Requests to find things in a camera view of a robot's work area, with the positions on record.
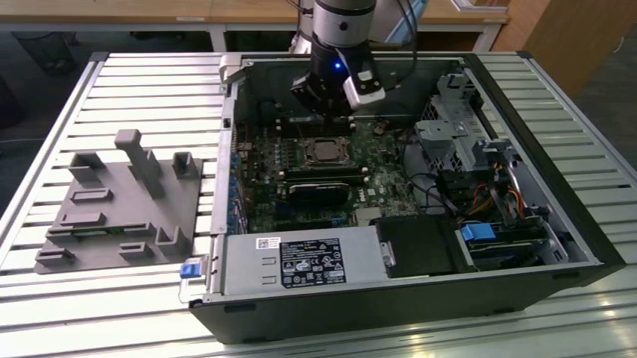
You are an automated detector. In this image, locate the cpu socket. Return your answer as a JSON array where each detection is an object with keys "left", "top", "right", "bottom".
[{"left": 298, "top": 136, "right": 361, "bottom": 169}]

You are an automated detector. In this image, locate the perforated metal drive cage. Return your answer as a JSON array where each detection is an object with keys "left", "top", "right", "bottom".
[{"left": 413, "top": 72, "right": 524, "bottom": 172}]

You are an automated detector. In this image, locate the green motherboard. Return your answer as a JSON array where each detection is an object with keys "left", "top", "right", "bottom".
[{"left": 233, "top": 119, "right": 420, "bottom": 234}]

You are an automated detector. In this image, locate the black graphics card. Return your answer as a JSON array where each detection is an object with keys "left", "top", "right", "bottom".
[{"left": 286, "top": 180, "right": 354, "bottom": 209}]

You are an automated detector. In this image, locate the silver finned heatsink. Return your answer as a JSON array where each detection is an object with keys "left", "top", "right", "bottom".
[{"left": 356, "top": 207, "right": 388, "bottom": 225}]

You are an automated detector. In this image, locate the white paper stack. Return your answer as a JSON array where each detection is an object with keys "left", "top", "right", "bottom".
[{"left": 451, "top": 0, "right": 512, "bottom": 12}]

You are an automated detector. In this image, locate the black plastic shroud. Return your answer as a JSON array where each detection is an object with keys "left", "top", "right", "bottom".
[{"left": 370, "top": 215, "right": 477, "bottom": 279}]

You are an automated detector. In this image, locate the blue disk carrier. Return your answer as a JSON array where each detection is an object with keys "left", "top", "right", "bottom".
[{"left": 460, "top": 222, "right": 499, "bottom": 244}]

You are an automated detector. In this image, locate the wooden cabinet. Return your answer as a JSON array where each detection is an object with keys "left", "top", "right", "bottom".
[{"left": 491, "top": 0, "right": 637, "bottom": 96}]

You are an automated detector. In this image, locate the wooden desk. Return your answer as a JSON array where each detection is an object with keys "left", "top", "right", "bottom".
[{"left": 0, "top": 0, "right": 512, "bottom": 53}]

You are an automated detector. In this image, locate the grey power supply unit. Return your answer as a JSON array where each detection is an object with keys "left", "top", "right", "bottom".
[{"left": 218, "top": 225, "right": 394, "bottom": 299}]

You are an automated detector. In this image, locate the grey plastic parts rack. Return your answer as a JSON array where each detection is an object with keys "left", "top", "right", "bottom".
[{"left": 33, "top": 128, "right": 206, "bottom": 276}]

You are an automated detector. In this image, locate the black waste bin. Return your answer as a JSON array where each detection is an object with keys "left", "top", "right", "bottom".
[{"left": 13, "top": 31, "right": 79, "bottom": 75}]

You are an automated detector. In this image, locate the black open pc case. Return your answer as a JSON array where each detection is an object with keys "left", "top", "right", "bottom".
[{"left": 187, "top": 51, "right": 628, "bottom": 345}]

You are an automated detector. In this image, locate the metal disk bay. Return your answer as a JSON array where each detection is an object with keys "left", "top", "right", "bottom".
[{"left": 456, "top": 208, "right": 573, "bottom": 273}]

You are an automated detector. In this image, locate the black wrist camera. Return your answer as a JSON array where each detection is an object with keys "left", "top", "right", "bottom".
[{"left": 290, "top": 74, "right": 320, "bottom": 102}]

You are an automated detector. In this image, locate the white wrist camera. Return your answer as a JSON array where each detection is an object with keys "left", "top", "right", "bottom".
[{"left": 342, "top": 69, "right": 388, "bottom": 111}]

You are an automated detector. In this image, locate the yellow braided wire bundle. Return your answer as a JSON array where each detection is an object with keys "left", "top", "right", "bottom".
[{"left": 468, "top": 184, "right": 527, "bottom": 221}]

